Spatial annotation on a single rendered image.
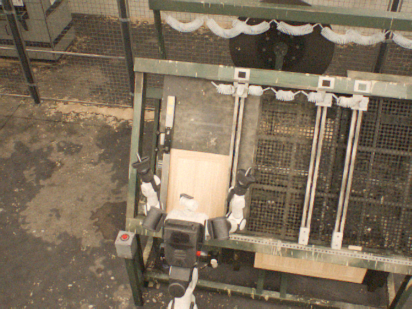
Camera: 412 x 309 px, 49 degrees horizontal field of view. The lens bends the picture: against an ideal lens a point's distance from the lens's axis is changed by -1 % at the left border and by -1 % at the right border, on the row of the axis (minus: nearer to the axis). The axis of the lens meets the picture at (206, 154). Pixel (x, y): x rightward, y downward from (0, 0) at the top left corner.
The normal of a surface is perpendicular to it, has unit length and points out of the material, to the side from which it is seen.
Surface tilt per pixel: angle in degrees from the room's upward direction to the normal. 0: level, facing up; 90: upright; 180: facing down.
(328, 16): 90
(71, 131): 0
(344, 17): 90
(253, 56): 90
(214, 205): 58
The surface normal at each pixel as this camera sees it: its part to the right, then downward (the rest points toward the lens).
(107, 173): 0.00, -0.73
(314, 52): -0.19, 0.67
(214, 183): -0.16, 0.17
